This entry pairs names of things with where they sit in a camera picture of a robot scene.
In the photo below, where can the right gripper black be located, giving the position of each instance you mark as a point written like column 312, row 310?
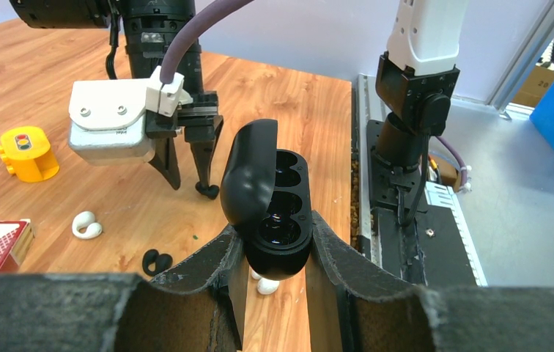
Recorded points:
column 204, row 124

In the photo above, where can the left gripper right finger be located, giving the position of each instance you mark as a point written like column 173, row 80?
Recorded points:
column 353, row 305

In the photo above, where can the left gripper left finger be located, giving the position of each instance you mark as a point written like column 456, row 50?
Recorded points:
column 197, row 305

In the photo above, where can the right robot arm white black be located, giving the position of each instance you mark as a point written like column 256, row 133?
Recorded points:
column 415, row 78

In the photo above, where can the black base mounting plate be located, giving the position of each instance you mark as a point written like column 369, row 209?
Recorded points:
column 427, row 252

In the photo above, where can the yellow traffic light toy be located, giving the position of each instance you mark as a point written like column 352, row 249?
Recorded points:
column 28, row 154

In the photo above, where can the cardboard box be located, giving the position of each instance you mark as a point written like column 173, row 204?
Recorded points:
column 534, row 87

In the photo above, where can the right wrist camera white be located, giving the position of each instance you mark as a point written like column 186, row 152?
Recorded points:
column 108, row 117

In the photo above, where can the white slotted cable duct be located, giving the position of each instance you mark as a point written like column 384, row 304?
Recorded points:
column 445, row 197

